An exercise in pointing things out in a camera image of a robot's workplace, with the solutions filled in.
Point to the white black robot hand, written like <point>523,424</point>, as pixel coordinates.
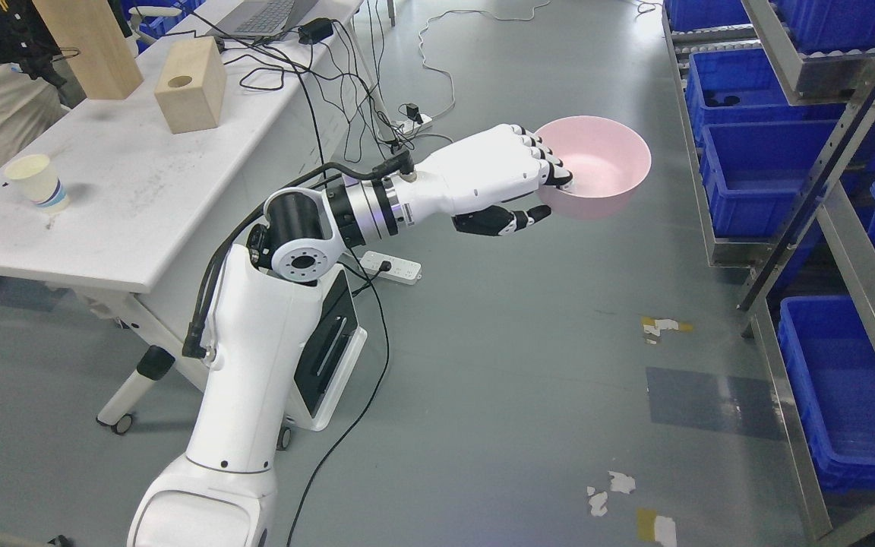
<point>470,179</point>

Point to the pink plastic bowl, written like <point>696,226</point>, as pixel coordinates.
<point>608,160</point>

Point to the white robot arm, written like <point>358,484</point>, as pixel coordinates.
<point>270,285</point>

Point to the steel shelf rack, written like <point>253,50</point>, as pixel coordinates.
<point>821,203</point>

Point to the white power strip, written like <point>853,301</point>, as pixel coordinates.
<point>392,268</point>

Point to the black power adapter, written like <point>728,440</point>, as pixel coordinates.
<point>315,31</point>

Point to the laptop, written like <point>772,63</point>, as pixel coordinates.
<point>261,19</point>

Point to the wooden block with hole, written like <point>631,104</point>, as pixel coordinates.
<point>191,86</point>

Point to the white desk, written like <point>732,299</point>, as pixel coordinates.
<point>147,207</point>

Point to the tall wooden block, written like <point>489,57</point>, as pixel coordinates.
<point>103,63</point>

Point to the paper cup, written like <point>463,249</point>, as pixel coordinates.
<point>37,179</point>

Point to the person in beige trousers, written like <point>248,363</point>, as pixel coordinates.
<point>29,106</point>

